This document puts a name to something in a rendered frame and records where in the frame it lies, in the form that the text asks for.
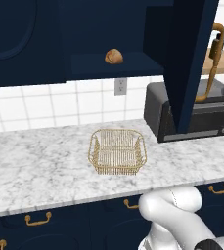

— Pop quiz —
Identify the brown bread roll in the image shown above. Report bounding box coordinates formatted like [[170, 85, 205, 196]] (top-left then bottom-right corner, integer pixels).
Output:
[[104, 48, 124, 65]]

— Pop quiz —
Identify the navy open cabinet door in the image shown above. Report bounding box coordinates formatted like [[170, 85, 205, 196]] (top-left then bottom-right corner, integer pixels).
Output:
[[163, 0, 221, 135]]

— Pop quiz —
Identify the navy closed cabinet door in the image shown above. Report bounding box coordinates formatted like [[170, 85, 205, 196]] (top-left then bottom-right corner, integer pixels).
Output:
[[0, 0, 67, 89]]

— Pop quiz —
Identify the black toaster oven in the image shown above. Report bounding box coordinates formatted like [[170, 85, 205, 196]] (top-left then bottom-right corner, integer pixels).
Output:
[[143, 77, 224, 144]]

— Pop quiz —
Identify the navy drawer front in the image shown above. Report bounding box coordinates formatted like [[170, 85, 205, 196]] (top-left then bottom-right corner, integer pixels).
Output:
[[89, 194, 154, 250], [195, 180, 224, 238], [0, 204, 93, 250]]

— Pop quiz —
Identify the gold wire basket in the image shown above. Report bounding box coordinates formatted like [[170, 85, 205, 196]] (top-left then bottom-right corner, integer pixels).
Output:
[[87, 128, 148, 176]]

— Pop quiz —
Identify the grey wall outlet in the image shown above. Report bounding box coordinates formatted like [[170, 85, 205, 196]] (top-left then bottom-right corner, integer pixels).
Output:
[[113, 77, 128, 97]]

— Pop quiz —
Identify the navy wall cabinet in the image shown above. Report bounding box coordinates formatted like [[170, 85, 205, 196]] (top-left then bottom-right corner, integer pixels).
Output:
[[64, 0, 175, 81]]

